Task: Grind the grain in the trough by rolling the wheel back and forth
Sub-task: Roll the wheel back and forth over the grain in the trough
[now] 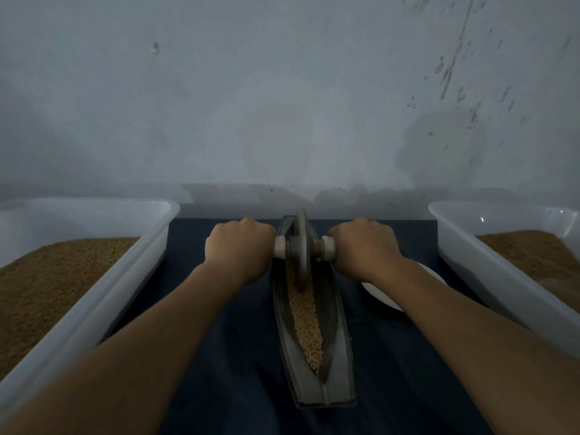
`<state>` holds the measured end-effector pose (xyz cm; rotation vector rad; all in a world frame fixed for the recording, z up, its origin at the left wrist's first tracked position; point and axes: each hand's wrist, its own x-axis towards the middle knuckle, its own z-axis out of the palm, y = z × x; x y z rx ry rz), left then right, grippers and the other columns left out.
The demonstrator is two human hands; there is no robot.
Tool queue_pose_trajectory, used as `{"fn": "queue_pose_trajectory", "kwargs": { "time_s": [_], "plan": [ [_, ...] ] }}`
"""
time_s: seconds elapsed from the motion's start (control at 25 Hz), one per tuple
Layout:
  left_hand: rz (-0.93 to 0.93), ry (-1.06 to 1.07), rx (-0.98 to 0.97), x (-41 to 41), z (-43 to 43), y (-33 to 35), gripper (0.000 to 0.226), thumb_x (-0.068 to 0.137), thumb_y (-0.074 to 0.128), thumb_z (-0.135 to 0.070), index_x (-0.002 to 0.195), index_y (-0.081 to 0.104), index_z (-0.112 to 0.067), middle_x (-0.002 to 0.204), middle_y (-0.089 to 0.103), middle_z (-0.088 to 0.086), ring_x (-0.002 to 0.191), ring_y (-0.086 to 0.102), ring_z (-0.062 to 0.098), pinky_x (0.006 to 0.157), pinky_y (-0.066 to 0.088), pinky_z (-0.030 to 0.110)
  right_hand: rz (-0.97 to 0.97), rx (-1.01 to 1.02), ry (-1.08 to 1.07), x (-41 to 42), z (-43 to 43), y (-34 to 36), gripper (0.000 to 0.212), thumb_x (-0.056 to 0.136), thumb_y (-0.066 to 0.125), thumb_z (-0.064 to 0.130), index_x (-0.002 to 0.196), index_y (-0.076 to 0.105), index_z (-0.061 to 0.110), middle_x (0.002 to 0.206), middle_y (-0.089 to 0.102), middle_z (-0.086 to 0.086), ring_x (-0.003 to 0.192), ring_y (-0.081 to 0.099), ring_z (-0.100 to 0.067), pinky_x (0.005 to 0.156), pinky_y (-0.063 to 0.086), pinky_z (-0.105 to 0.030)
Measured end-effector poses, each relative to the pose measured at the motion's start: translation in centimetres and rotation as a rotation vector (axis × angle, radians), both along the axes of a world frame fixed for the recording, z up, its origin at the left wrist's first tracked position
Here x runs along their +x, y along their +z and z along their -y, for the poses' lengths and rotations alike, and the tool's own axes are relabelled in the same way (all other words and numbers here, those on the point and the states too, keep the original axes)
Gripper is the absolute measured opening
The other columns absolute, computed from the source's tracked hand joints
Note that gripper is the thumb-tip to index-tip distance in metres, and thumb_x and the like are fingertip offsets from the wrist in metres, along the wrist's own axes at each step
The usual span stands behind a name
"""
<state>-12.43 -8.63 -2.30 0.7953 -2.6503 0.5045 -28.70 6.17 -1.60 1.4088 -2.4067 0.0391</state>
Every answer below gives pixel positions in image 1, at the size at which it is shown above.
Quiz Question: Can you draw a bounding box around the person's right hand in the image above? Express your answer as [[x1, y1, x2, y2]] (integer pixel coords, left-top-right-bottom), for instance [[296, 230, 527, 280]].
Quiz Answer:
[[328, 217, 406, 285]]

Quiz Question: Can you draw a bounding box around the person's left hand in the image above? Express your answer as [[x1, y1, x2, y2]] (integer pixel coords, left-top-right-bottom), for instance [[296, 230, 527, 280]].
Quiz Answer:
[[203, 217, 277, 286]]

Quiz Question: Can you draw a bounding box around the metal grinding wheel with handles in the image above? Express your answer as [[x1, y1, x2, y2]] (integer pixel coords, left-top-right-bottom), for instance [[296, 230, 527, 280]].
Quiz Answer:
[[272, 210, 338, 291]]

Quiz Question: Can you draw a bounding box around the small ground grain portion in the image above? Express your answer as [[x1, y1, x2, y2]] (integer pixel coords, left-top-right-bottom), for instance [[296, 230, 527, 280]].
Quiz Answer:
[[286, 258, 324, 374]]

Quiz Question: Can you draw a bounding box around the white plastic tray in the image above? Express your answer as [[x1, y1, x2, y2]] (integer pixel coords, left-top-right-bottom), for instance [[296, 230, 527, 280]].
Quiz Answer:
[[0, 198, 181, 422], [428, 201, 580, 357]]

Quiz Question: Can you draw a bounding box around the boat-shaped metal grinding trough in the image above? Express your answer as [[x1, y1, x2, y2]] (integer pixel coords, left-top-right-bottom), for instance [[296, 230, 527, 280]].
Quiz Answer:
[[271, 215, 357, 408]]

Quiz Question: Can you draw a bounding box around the person's left forearm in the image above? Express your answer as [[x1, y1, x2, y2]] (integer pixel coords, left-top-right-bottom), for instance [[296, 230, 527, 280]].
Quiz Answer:
[[0, 262, 244, 435]]

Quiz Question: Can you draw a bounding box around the person's right forearm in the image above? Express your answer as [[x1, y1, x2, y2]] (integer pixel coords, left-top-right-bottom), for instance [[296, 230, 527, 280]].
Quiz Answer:
[[367, 258, 580, 435]]

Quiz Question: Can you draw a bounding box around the white round plate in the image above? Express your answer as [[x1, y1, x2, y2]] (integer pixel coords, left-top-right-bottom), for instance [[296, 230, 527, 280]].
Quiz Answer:
[[361, 260, 448, 312]]

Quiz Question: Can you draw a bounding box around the dark blue tablecloth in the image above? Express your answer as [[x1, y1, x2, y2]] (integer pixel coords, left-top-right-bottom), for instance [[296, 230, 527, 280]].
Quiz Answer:
[[100, 218, 509, 435]]

